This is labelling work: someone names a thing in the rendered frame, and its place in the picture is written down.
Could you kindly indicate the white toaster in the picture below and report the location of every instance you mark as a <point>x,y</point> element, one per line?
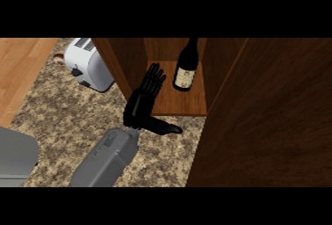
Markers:
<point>93,67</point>

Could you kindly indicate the brown wooden cabinet door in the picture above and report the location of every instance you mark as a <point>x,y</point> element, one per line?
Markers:
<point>267,117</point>

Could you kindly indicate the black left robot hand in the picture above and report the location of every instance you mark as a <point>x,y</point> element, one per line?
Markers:
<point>139,110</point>

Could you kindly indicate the dark wine bottle, pale label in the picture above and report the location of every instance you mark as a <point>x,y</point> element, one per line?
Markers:
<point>186,68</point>

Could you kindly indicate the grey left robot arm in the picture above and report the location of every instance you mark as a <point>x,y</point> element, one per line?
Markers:
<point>108,158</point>

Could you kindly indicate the brown wooden cabinet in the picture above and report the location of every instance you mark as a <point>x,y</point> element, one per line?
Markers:
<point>177,102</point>

